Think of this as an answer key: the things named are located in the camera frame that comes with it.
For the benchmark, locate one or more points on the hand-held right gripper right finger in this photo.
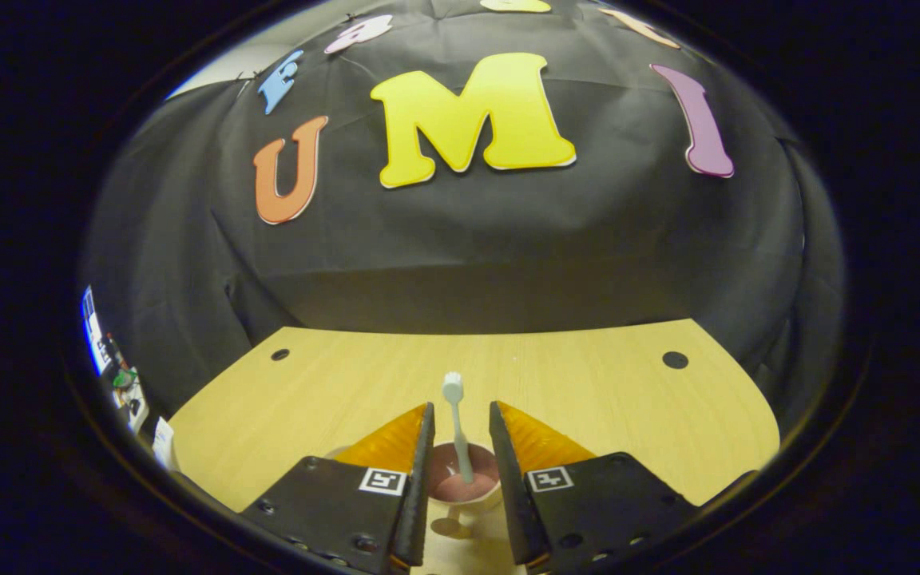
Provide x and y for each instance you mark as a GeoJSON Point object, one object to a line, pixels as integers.
{"type": "Point", "coordinates": [508, 495]}

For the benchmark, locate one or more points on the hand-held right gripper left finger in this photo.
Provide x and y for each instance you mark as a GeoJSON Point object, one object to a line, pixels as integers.
{"type": "Point", "coordinates": [420, 495]}

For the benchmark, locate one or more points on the beige cup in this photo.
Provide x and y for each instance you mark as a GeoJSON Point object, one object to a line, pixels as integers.
{"type": "Point", "coordinates": [448, 479]}

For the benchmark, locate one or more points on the white toothbrush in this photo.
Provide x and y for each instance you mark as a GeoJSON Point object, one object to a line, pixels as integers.
{"type": "Point", "coordinates": [453, 389]}

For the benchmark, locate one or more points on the wooden desktop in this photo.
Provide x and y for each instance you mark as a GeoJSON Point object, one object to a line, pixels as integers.
{"type": "Point", "coordinates": [588, 399]}

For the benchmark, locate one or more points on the black backdrop cloth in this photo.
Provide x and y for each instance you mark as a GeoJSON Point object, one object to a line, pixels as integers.
{"type": "Point", "coordinates": [508, 239]}

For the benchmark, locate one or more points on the white side desk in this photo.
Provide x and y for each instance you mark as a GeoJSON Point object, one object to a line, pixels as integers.
{"type": "Point", "coordinates": [136, 399]}

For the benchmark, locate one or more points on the computer monitor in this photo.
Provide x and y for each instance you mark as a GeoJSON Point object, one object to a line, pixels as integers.
{"type": "Point", "coordinates": [93, 327]}

